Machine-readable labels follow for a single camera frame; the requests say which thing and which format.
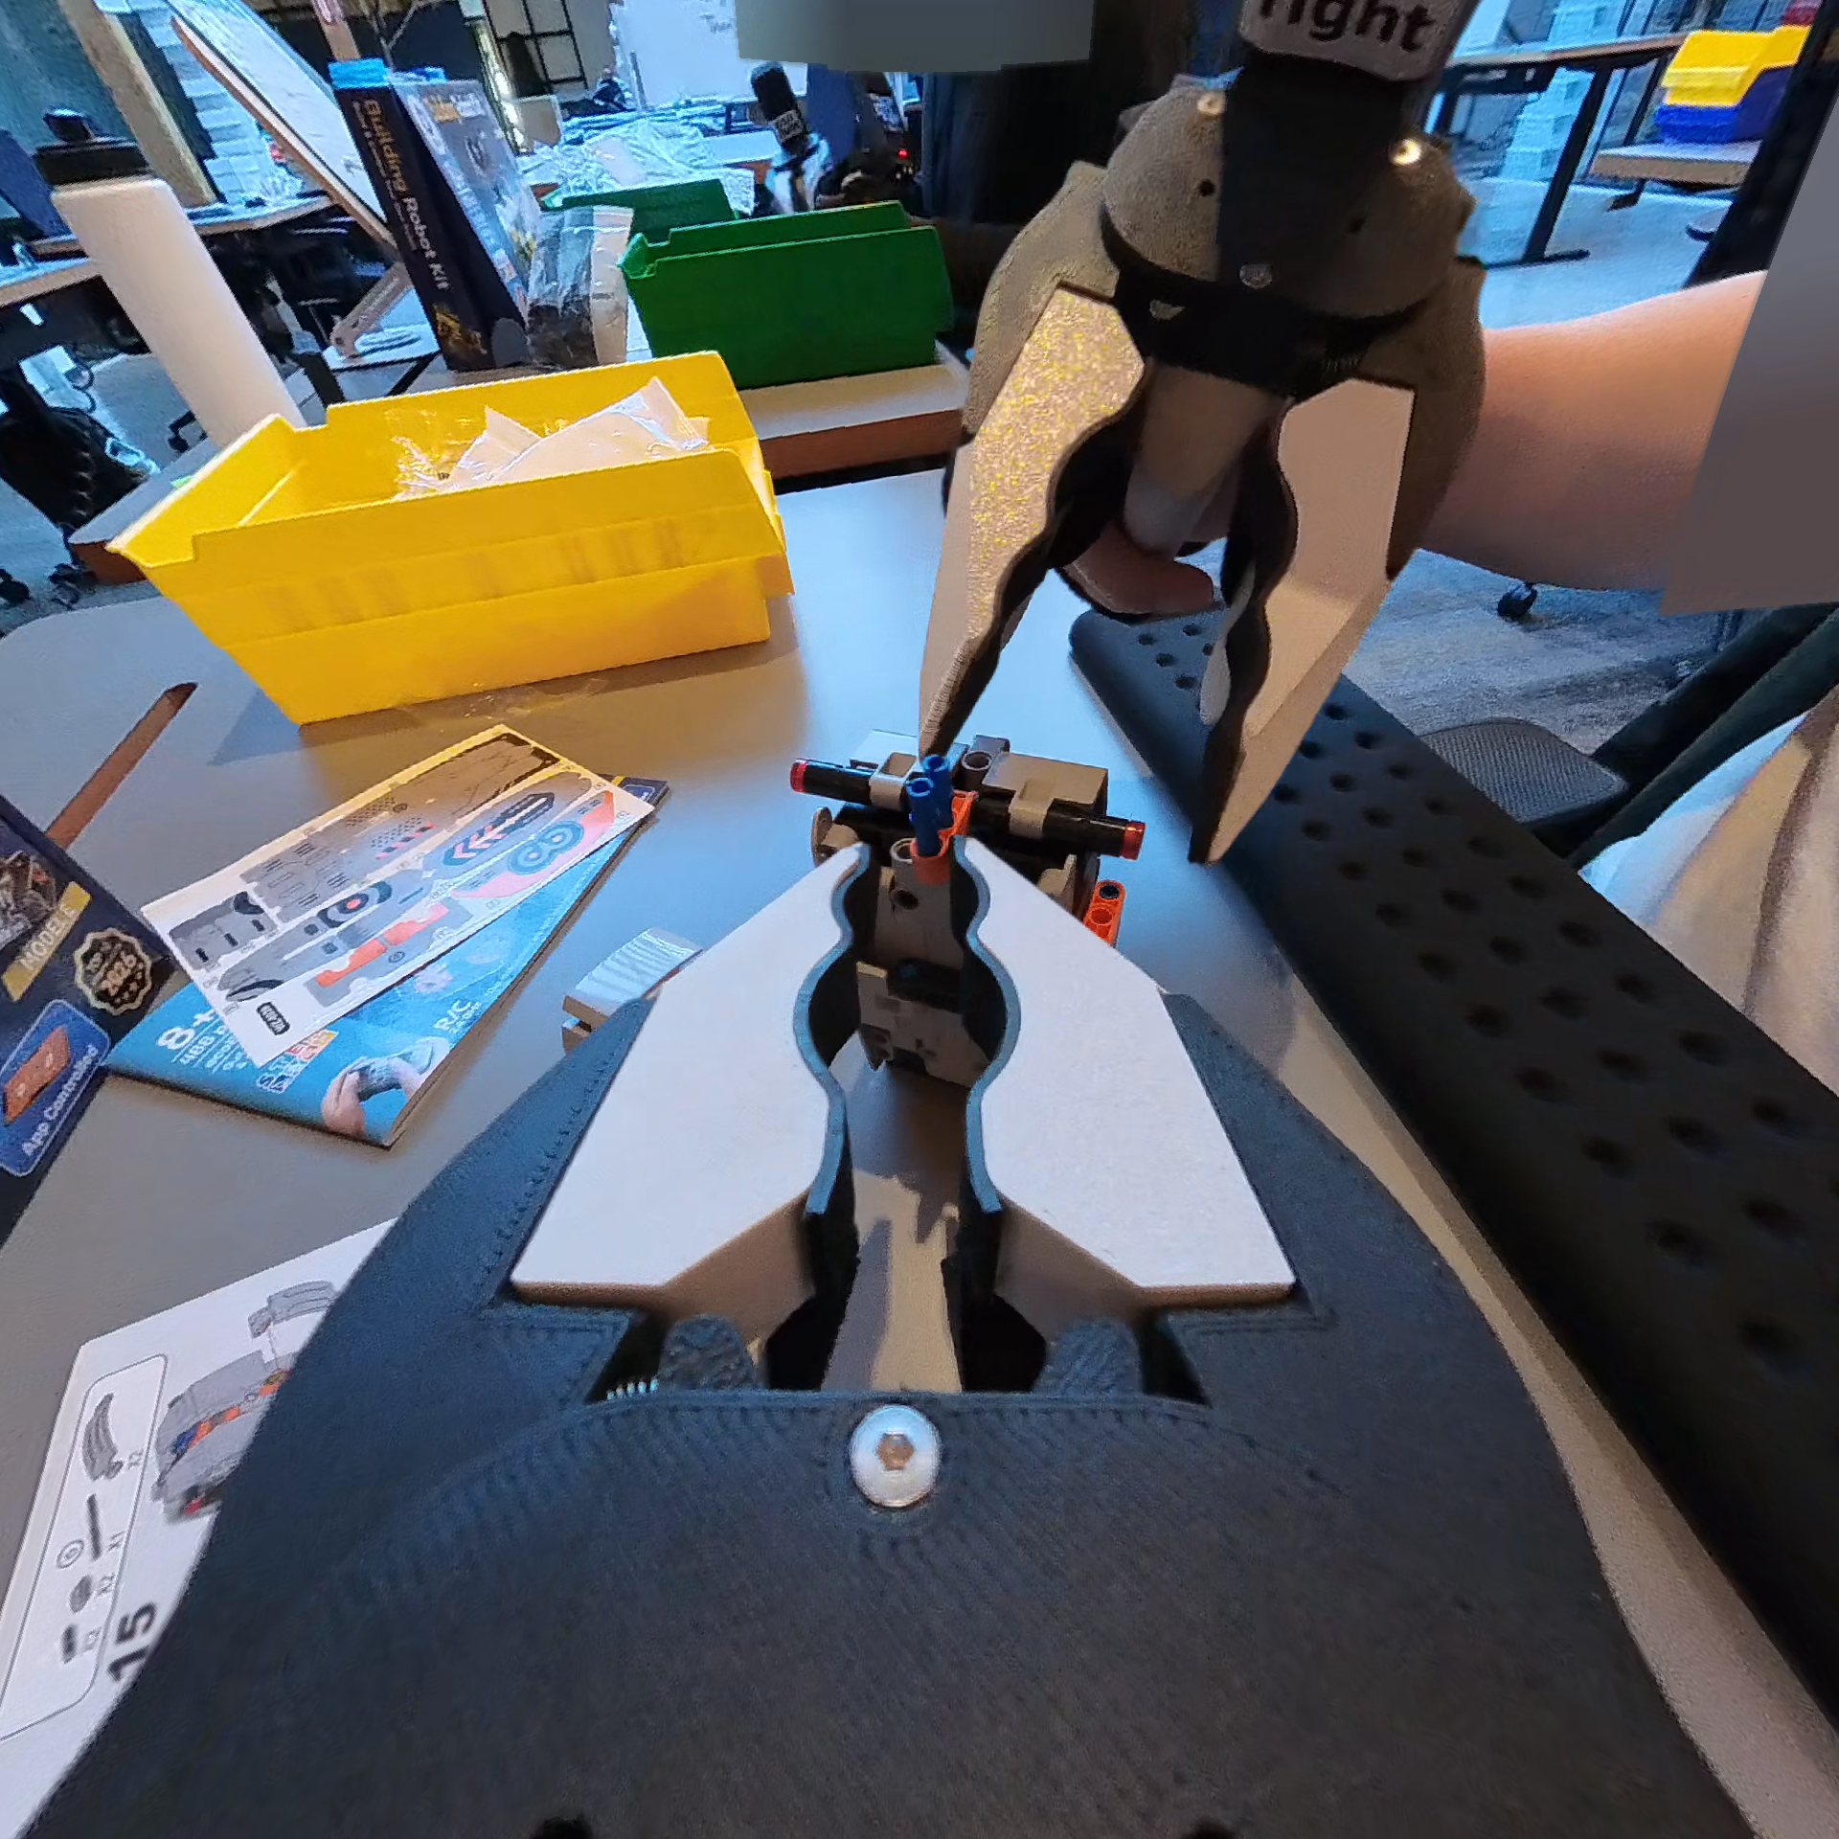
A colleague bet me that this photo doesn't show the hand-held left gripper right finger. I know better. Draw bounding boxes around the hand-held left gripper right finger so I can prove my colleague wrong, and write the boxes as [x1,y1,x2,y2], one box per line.
[956,835,1299,1342]

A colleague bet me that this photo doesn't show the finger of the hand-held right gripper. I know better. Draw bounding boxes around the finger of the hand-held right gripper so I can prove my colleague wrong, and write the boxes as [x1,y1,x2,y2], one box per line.
[917,284,1155,764]
[1187,380,1421,867]

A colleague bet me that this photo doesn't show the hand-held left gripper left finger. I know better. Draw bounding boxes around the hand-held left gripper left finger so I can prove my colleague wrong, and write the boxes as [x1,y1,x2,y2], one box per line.
[511,843,875,1352]

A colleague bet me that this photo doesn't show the grey building block model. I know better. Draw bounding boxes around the grey building block model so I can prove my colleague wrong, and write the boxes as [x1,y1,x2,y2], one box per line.
[790,732,1149,1085]

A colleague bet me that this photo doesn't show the white instruction booklet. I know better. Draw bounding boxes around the white instruction booklet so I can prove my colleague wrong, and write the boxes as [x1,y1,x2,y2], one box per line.
[0,1221,396,1755]

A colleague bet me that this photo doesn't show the person's right forearm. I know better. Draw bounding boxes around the person's right forearm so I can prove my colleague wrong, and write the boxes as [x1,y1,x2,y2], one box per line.
[1423,274,1770,593]

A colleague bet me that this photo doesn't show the grey desk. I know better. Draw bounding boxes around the grey desk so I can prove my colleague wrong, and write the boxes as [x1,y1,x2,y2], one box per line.
[0,474,1839,1839]

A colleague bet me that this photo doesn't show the person's right hand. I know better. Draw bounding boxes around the person's right hand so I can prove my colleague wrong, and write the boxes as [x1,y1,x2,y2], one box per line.
[1066,516,1227,622]

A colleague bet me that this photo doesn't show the wooden table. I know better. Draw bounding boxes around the wooden table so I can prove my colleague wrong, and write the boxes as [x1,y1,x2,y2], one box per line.
[617,344,967,484]

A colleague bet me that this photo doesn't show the green plastic bin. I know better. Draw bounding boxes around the green plastic bin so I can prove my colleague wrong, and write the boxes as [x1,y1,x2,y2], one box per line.
[619,200,954,389]
[543,174,737,239]

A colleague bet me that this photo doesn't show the blue manual booklet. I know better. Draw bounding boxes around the blue manual booklet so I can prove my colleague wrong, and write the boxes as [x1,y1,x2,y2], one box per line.
[108,775,670,1150]

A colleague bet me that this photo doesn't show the grey mesh chair seat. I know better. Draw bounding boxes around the grey mesh chair seat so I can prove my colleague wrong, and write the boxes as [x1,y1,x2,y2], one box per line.
[1418,717,1628,839]

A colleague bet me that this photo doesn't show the black leg work table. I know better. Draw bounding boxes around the black leg work table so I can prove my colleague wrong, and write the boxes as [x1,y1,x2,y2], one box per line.
[1436,35,1684,266]

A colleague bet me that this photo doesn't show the grey orange sticker sheet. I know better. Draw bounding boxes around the grey orange sticker sheet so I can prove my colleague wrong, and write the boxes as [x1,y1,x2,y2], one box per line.
[145,724,655,1035]

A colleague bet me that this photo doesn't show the small blue storage bin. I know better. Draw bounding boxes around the small blue storage bin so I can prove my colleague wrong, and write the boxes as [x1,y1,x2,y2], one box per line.
[1654,92,1798,147]

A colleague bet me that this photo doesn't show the clear plastic bags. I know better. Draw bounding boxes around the clear plastic bags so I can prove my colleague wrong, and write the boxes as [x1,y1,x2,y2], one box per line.
[387,376,713,497]

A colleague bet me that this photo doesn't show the small yellow storage bin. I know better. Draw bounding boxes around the small yellow storage bin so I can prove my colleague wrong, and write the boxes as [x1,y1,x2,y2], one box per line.
[1666,26,1813,103]

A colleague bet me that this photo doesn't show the bag of dark parts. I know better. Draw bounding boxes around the bag of dark parts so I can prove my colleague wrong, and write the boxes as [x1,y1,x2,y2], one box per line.
[523,208,635,367]

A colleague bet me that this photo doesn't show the person's white shirt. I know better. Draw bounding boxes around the person's white shirt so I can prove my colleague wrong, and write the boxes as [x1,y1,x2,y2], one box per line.
[1579,705,1839,1066]

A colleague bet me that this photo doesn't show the yellow plastic bin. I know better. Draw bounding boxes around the yellow plastic bin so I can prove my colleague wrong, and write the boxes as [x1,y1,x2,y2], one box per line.
[108,352,794,724]

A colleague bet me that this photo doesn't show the dark robot kit box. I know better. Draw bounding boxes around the dark robot kit box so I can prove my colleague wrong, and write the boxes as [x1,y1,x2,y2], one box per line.
[334,64,542,376]

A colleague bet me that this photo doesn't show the blue toy robot kit box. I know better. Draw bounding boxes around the blue toy robot kit box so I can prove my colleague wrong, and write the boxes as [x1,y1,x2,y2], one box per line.
[0,796,181,1244]

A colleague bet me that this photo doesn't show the white printed board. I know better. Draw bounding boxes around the white printed board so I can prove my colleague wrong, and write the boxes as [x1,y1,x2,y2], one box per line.
[169,0,405,260]

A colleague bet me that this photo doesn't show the white paper roll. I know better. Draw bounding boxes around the white paper roll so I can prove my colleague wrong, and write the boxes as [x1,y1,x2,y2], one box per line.
[55,174,307,434]

